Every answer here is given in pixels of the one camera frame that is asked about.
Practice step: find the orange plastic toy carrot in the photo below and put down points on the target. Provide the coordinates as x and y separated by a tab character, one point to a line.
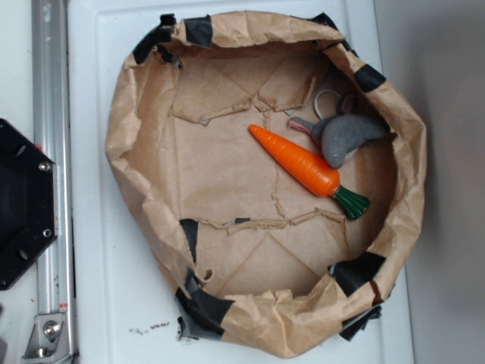
311	171

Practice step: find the brown paper bag bin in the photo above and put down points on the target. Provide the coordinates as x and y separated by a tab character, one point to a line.
252	256

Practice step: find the gray plush mouse toy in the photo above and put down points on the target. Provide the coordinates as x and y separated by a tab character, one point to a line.
339	136

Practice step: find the aluminium extrusion rail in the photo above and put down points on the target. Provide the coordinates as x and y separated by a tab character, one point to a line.
51	122

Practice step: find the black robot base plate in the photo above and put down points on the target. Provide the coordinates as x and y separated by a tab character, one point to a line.
28	224

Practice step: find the metal corner bracket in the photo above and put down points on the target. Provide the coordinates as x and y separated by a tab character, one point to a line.
49	340

